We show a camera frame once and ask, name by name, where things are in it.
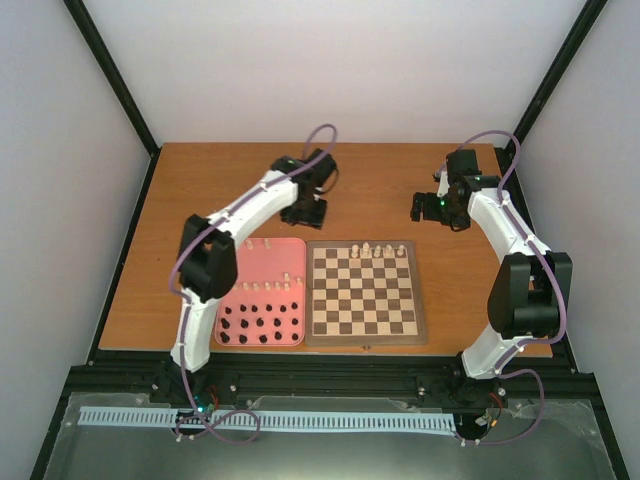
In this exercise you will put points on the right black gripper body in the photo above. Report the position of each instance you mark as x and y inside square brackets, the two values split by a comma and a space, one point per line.
[444, 212]

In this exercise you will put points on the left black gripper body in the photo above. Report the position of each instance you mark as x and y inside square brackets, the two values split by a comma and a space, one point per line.
[303, 212]

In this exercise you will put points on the white queen piece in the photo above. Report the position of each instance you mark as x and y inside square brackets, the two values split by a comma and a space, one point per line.
[366, 251]

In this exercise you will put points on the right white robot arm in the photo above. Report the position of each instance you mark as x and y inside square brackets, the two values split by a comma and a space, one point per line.
[528, 301]

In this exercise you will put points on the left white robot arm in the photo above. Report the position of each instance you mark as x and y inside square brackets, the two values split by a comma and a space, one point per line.
[206, 267]

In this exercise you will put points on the left circuit board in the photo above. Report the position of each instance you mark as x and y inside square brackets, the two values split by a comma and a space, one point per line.
[207, 401]

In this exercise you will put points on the pink plastic tray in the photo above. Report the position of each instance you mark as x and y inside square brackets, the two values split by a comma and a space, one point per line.
[262, 329]

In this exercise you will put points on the wooden chessboard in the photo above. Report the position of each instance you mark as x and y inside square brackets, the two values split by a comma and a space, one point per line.
[356, 302]

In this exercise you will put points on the right black frame post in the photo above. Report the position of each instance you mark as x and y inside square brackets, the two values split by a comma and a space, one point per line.
[571, 44]

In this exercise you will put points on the black frame post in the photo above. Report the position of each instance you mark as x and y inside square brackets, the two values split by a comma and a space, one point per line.
[100, 51]
[571, 44]

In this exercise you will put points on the black aluminium frame rail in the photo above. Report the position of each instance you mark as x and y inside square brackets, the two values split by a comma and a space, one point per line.
[234, 378]

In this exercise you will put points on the left black frame post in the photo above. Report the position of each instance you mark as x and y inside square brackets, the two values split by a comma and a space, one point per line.
[100, 51]

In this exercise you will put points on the light blue cable duct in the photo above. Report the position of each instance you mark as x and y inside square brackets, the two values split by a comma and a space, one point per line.
[272, 421]

